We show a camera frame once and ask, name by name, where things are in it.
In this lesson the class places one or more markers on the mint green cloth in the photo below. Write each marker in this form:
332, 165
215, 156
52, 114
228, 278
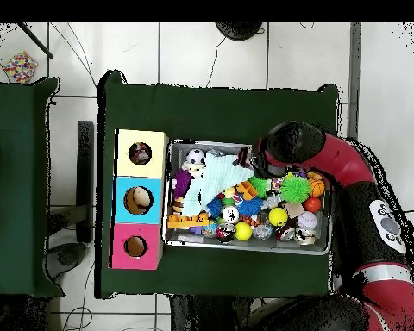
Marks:
214, 179

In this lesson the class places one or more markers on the colourful patterned cloth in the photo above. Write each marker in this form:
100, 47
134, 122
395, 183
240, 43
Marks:
140, 153
20, 67

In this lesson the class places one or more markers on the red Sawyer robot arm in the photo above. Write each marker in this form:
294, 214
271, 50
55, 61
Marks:
345, 162

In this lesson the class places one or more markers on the silver mesh bin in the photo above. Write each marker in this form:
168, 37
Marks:
200, 241

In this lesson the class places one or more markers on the wooden box with three holes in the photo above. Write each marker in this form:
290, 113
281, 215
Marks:
122, 165

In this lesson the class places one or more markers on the green spiky ball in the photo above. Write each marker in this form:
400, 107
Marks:
261, 186

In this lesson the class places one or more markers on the small soccer ball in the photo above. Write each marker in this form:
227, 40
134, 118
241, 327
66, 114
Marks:
196, 157

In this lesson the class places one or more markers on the blue spiky ball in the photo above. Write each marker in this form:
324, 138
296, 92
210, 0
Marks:
250, 206

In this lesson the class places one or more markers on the green spiky toy with eyes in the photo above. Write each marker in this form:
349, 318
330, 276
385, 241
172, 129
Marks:
295, 189

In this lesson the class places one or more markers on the yellow ball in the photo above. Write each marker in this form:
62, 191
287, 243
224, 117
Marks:
278, 217
243, 231

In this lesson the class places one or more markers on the purple spiky toy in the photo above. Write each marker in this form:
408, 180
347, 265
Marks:
181, 182

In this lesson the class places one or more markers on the black round object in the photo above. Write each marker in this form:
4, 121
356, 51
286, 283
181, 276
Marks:
239, 30

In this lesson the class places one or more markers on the grey rounded object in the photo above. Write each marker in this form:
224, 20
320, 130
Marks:
65, 258

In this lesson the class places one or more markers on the black rod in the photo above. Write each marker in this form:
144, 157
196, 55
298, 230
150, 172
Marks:
34, 39

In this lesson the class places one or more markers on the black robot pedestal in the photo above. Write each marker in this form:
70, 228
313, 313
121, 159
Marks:
193, 317

